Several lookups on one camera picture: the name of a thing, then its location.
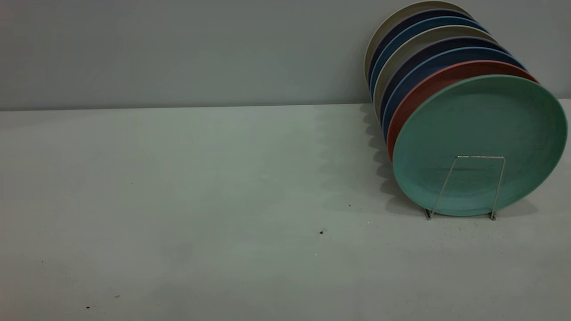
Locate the green plate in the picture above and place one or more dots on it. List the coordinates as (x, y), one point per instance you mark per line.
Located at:
(479, 129)

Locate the red plate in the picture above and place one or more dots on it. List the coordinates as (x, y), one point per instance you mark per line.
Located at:
(446, 74)

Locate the blue plate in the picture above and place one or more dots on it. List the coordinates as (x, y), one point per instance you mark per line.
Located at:
(446, 58)
(446, 22)

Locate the dark purple plate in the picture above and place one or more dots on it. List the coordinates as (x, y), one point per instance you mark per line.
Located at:
(446, 46)

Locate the beige plate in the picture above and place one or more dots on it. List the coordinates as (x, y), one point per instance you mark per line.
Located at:
(446, 33)
(424, 6)

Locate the navy plate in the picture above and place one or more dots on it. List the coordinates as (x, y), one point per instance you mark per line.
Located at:
(441, 13)

